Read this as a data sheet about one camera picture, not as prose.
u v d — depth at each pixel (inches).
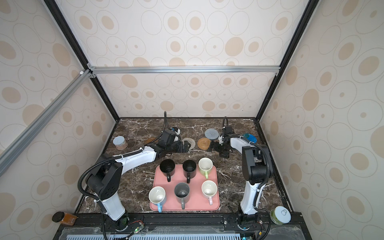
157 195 31.8
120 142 39.1
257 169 20.3
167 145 28.1
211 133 43.1
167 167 34.9
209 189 32.0
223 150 33.6
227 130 32.7
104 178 18.4
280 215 28.2
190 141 41.9
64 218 26.8
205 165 34.7
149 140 41.7
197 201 32.0
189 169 35.1
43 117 24.6
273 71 36.4
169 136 28.0
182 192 32.1
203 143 40.7
